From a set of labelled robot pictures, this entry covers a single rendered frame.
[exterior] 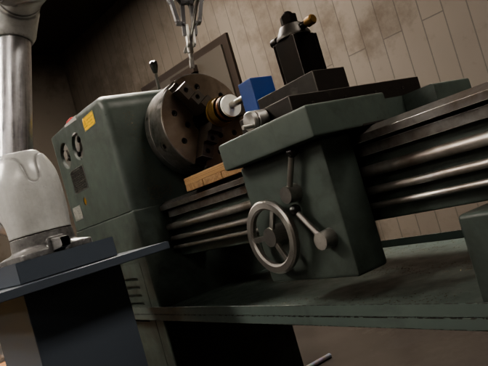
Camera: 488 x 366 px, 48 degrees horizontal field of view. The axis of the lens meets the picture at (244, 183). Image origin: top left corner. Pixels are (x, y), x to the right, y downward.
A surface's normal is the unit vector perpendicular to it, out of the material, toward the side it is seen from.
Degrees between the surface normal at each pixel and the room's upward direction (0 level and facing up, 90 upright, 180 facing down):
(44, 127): 90
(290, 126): 90
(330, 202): 90
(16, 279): 90
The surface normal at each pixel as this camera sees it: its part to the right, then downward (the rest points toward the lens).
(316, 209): -0.79, 0.21
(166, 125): 0.55, -0.19
